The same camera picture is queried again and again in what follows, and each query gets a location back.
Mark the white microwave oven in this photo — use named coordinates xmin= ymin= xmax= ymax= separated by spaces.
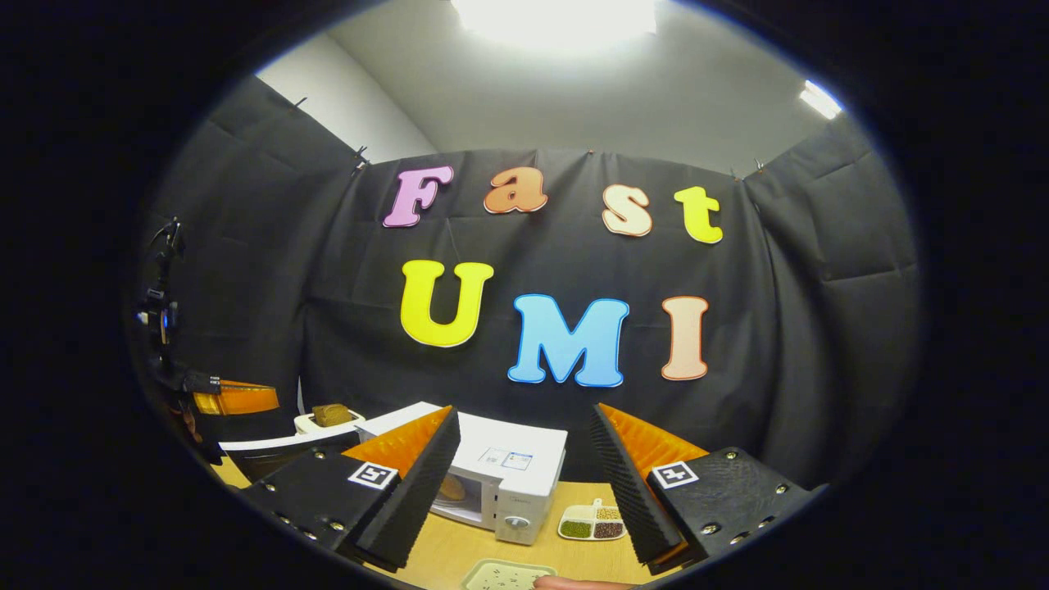
xmin=220 ymin=402 xmax=568 ymax=546

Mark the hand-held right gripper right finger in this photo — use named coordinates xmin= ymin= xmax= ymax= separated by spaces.
xmin=588 ymin=402 xmax=825 ymax=576

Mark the pale green rectangular plate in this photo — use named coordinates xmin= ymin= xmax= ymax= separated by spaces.
xmin=461 ymin=560 xmax=558 ymax=590

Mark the small ceiling light panel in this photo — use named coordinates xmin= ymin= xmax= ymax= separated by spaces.
xmin=800 ymin=79 xmax=843 ymax=120

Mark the white sectioned dish of beans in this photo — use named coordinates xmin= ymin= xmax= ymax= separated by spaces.
xmin=557 ymin=498 xmax=628 ymax=542

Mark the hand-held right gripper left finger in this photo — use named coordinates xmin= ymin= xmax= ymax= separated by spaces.
xmin=240 ymin=405 xmax=462 ymax=573

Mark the white toaster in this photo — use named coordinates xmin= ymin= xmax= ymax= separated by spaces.
xmin=293 ymin=408 xmax=366 ymax=436

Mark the large ceiling light panel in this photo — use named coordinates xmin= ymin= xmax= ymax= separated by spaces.
xmin=451 ymin=0 xmax=658 ymax=48

